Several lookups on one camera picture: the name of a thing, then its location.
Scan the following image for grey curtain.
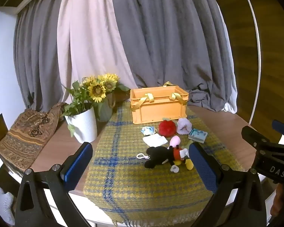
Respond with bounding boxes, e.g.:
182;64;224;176
13;0;73;112
110;0;237;113

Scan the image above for striped cloth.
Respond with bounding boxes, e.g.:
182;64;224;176
0;186;15;226

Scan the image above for pink soft toy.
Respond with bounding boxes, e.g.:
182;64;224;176
169;136;181;147

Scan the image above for brown patterned cloth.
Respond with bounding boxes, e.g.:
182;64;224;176
0;102;68;171

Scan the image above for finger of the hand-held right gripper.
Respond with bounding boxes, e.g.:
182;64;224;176
272;120;284;138
241;125;270;152

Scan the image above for green leafy plant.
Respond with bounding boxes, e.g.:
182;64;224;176
61;80;95;138

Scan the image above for orange plastic crate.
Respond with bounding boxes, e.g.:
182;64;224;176
130;82;189;125

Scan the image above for blue tissue pack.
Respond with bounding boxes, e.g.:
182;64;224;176
188;128;208;144

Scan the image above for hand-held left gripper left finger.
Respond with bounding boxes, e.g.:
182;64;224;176
14;142;93;227

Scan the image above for red fluffy plush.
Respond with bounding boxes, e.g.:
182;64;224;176
158;117;178;137

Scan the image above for black mouse plush toy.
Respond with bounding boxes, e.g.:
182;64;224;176
137;145;194;173

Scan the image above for sunflower bouquet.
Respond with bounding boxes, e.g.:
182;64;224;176
82;73;131;103

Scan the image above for grey green vase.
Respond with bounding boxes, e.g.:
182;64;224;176
94;93;116;122

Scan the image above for white ribbed flowerpot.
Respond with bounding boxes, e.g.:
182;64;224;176
65;106;98;144

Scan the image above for white sheer curtain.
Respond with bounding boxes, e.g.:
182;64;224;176
217;2;238;114

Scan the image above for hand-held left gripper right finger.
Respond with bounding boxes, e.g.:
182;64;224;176
188;142;271;227

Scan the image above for pale fluffy scrunchie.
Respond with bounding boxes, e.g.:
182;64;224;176
176;118;193;135

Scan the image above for person's right hand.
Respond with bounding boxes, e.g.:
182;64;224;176
270;184;284;217

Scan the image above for yellow blue plaid blanket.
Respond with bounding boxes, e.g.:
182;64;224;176
83;99;246;227

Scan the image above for white folded cloth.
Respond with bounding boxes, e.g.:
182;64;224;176
142;134;168;146

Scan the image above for pale pink curtain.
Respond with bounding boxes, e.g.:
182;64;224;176
58;0;139;105

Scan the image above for white curved tube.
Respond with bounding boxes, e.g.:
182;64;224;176
239;0;262;126

